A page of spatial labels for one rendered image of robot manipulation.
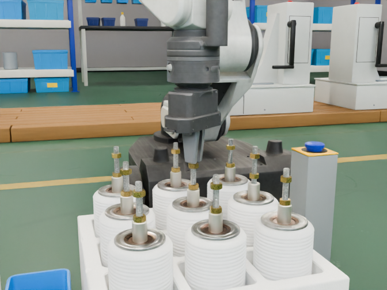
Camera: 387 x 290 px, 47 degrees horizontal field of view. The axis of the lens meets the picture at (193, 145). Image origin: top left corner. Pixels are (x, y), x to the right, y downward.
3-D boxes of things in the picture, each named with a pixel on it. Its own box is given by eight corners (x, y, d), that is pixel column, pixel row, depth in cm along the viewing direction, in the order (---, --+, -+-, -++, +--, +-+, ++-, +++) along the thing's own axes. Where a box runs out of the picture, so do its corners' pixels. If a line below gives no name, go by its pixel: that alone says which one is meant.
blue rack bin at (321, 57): (298, 64, 639) (298, 49, 635) (322, 63, 649) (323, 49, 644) (315, 65, 592) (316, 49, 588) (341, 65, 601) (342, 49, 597)
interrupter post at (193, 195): (184, 208, 80) (184, 190, 79) (189, 203, 82) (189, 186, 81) (197, 209, 79) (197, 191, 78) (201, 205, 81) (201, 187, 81)
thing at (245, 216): (268, 304, 82) (272, 210, 78) (219, 292, 86) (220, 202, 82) (281, 279, 90) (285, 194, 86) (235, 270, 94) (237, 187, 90)
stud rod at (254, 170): (250, 186, 83) (251, 146, 82) (253, 184, 84) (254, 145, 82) (254, 187, 83) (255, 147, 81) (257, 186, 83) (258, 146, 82)
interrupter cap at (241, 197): (267, 209, 79) (268, 205, 79) (227, 203, 82) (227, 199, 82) (278, 196, 86) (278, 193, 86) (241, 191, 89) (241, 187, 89)
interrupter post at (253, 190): (257, 202, 82) (258, 185, 82) (245, 201, 83) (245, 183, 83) (261, 198, 85) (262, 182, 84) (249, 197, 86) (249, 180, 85)
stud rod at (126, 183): (122, 203, 77) (121, 161, 75) (128, 202, 77) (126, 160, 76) (125, 205, 76) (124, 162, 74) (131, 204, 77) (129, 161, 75)
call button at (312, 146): (300, 151, 96) (301, 141, 95) (317, 149, 97) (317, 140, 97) (311, 155, 92) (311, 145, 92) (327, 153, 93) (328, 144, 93)
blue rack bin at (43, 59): (35, 67, 546) (34, 49, 542) (68, 67, 556) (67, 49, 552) (33, 69, 499) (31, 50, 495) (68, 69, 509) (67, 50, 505)
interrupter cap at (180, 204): (165, 210, 78) (165, 207, 78) (181, 197, 85) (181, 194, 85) (206, 216, 76) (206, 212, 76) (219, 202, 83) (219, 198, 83)
